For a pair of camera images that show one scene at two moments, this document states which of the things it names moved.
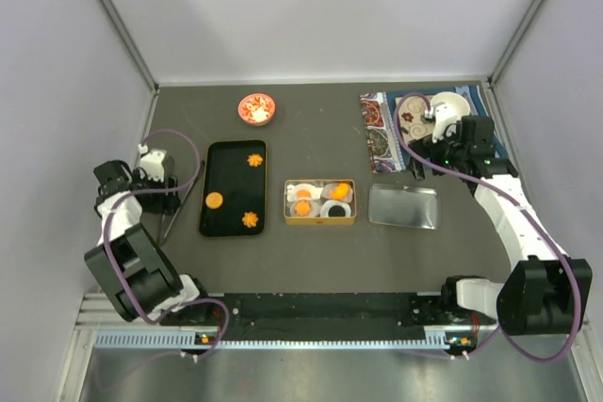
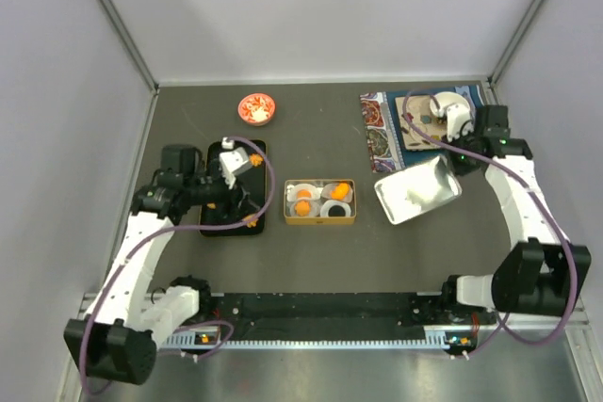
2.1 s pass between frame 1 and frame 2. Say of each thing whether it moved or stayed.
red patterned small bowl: stayed
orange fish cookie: stayed
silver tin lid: moved
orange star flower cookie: stayed
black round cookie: stayed
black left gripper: moved
